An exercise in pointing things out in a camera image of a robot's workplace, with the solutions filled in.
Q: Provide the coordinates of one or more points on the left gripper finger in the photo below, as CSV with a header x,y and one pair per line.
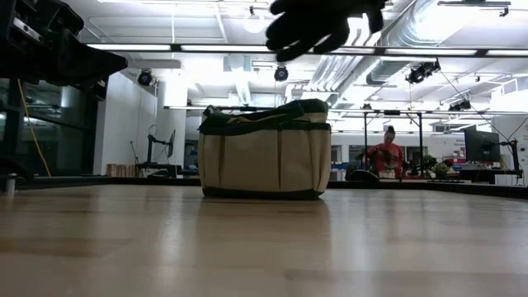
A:
x,y
97,88
90,62

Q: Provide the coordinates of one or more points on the black glove red cuff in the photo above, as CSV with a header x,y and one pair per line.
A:
x,y
313,24

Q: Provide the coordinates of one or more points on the monitor on black arm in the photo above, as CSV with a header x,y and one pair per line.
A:
x,y
170,143

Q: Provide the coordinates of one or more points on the beige green gardening bag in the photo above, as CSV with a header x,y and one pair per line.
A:
x,y
255,161

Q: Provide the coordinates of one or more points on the black hanging spotlight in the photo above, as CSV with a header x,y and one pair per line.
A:
x,y
281,73
460,105
420,72
144,77

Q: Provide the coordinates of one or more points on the wooden block stack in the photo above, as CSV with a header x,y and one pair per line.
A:
x,y
120,170

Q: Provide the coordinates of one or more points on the black overhead beam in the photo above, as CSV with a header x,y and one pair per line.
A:
x,y
175,48

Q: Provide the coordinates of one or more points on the small grey cylindrical foot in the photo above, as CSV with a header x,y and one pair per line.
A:
x,y
10,185

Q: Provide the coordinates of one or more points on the black chair back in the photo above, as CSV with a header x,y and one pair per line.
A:
x,y
362,175

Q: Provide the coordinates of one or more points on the person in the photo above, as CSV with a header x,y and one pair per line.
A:
x,y
387,156

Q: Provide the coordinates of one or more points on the green background plant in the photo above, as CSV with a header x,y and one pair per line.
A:
x,y
438,170

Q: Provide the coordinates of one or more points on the black computer monitor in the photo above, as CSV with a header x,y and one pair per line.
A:
x,y
482,145

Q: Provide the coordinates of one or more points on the dark background desk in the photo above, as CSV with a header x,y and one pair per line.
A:
x,y
478,174

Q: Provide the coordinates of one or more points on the black rig post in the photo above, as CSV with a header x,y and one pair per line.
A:
x,y
12,123

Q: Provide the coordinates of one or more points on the black background frame stand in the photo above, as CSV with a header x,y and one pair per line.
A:
x,y
365,144

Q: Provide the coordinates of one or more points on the black metal table frame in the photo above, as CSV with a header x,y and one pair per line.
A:
x,y
474,189

